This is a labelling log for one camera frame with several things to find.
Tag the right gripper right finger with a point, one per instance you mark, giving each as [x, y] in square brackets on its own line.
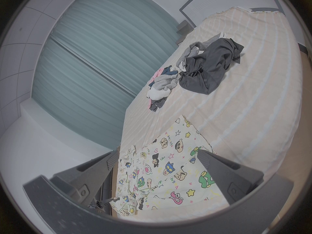
[231, 177]

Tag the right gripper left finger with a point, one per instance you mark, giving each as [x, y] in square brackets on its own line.
[82, 179]

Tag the white printed pyjama top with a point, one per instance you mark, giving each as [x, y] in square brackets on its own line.
[170, 174]

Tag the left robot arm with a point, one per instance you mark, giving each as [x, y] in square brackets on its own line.
[100, 203]

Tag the bed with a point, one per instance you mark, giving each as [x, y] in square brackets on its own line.
[243, 106]

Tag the pile of clothes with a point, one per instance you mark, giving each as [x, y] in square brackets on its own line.
[162, 86]

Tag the black padded sofa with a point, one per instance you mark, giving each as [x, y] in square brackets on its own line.
[108, 184]

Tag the blue-green curtain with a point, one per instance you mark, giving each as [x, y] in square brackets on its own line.
[117, 33]
[78, 94]

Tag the black garment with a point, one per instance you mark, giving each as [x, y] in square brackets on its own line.
[209, 67]

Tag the grey and white garment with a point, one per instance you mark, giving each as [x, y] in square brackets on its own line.
[190, 51]

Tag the grey bedside table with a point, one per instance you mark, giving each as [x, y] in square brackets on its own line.
[184, 29]

